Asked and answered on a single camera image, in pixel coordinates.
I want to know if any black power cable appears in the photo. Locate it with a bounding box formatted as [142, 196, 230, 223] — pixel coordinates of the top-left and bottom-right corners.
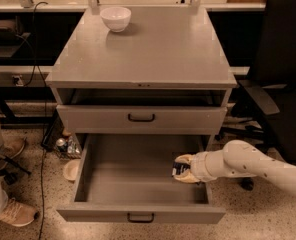
[15, 1, 50, 240]

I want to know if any black drawer handle upper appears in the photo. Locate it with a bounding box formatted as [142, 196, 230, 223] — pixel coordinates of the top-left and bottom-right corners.
[127, 113, 155, 123]

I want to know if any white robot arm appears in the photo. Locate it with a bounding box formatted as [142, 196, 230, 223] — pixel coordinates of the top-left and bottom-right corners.
[172, 140, 296, 197]

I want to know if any tan sneaker further back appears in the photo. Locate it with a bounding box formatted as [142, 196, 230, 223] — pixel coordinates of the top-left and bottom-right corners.
[4, 138, 26, 158]

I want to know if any wall power outlet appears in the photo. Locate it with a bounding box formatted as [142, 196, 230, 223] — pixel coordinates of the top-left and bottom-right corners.
[12, 75, 24, 86]

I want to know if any grey drawer cabinet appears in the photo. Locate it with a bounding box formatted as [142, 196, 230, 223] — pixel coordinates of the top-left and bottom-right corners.
[45, 5, 238, 158]

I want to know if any dark blue rxbar wrapper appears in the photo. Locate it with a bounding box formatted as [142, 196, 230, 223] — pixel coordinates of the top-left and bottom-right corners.
[172, 162, 190, 176]

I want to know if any open grey middle drawer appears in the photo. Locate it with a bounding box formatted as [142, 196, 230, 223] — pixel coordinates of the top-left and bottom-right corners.
[57, 134, 225, 224]

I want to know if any closed grey upper drawer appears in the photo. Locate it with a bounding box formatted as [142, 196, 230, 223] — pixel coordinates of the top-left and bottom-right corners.
[57, 105, 227, 135]

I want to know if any black drawer handle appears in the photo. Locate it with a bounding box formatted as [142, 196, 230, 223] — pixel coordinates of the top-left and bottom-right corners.
[127, 113, 155, 123]
[127, 213, 155, 224]

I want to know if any white ceramic bowl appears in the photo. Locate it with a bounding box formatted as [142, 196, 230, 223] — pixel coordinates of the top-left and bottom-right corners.
[100, 6, 132, 32]

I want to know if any tan sneaker near front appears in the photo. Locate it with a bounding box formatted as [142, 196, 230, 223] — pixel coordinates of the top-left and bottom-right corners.
[0, 198, 38, 227]

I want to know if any metal can on floor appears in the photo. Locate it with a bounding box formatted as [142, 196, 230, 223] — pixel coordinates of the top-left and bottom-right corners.
[56, 138, 68, 152]

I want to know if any black drawer handle lower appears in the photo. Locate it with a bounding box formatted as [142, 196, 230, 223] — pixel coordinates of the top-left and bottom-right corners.
[127, 213, 155, 224]

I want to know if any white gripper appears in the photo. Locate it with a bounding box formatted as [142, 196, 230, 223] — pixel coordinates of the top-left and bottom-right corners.
[174, 152, 216, 184]

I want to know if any black office chair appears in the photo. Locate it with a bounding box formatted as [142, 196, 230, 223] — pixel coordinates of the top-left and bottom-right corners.
[217, 0, 296, 192]

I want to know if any small beige floor dish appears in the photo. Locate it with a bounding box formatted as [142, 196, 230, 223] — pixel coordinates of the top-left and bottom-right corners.
[63, 159, 80, 181]

